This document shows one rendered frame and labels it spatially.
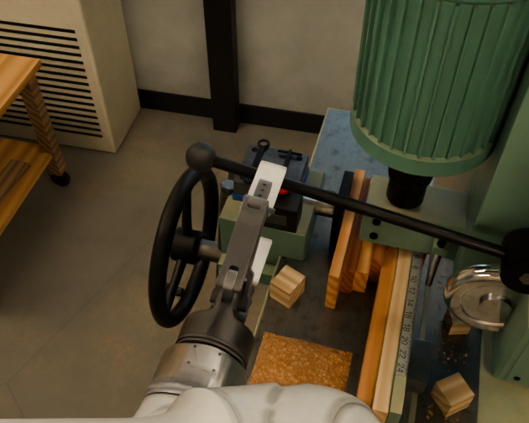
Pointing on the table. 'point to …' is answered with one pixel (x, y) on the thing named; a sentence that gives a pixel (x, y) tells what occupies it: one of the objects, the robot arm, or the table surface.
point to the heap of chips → (300, 363)
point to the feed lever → (526, 280)
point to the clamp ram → (333, 209)
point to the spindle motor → (439, 80)
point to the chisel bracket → (433, 214)
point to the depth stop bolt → (436, 258)
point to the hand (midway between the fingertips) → (264, 211)
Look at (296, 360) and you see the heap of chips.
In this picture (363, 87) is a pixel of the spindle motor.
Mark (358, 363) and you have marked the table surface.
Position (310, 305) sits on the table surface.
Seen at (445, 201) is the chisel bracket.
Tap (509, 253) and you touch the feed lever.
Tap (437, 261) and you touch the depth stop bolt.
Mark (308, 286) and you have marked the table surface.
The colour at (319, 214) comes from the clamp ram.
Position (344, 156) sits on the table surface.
